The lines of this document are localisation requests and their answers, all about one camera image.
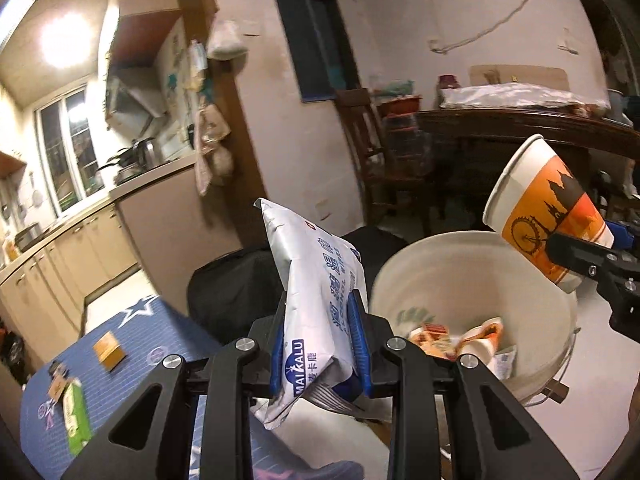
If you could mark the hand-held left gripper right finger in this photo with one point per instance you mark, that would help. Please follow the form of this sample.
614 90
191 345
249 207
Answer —
361 350

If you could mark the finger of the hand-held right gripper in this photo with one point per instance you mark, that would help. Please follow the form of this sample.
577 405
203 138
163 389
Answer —
585 255
621 236

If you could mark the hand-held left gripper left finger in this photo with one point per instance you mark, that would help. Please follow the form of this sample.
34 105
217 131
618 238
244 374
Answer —
276 370

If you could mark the orange printed paper cup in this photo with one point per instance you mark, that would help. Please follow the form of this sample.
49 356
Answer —
540 200

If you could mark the white wet wipe packet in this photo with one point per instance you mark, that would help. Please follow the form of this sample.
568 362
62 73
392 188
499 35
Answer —
310 285

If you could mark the orange white paper cup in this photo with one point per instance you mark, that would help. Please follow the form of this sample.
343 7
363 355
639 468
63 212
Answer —
480 340

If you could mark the white plastic bucket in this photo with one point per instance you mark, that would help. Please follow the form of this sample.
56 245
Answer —
450 270

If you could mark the flat orange cardboard box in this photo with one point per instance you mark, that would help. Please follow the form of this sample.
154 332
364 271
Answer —
432 335

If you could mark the large black bag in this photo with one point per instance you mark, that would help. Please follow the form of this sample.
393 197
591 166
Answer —
225 290

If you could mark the white blue cardboard box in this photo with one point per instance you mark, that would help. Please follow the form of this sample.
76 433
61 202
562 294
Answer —
506 364

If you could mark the blue grid tablecloth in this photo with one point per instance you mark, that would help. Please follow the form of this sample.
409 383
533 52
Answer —
140 330

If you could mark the golden cardboard box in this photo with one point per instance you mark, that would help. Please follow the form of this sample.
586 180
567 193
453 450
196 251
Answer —
109 352

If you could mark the white cloth cover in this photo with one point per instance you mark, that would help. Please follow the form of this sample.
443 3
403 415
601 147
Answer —
525 96

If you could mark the dark wooden table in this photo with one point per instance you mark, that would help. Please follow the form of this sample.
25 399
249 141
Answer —
475 125

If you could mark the long green cardboard box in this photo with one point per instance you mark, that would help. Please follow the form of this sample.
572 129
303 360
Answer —
76 420

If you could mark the small dark card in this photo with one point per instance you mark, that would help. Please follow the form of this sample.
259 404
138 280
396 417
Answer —
59 368

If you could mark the small snack wrappers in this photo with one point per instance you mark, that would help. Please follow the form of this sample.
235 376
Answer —
57 387

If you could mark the red lidded jar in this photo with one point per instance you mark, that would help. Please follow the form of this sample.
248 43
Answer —
448 81

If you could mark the dark wooden chair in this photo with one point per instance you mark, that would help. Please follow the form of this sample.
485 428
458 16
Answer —
360 125

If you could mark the beige hanging cloth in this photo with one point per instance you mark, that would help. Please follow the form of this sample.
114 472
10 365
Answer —
212 150

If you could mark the beige kitchen cabinets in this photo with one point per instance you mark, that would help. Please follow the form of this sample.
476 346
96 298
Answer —
65 260

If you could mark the red plastic basin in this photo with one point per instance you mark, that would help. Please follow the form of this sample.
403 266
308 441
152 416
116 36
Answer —
398 106

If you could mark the black pan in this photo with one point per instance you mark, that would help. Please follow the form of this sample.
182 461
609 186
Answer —
119 162

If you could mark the black plastic bag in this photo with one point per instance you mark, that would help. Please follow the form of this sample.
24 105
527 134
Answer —
14 355

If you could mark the black countertop appliance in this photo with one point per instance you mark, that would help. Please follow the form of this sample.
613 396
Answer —
29 236

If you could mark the metal range hood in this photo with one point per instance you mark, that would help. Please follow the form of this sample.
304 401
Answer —
132 105

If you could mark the kitchen window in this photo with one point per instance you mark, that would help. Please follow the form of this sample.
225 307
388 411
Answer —
70 150

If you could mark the dark interior window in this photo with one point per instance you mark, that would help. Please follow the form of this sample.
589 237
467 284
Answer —
320 40

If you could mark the hanging white plastic bag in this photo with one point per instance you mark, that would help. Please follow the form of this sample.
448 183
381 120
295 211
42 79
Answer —
227 42

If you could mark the round ceiling light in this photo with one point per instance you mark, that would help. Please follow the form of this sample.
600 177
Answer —
67 44

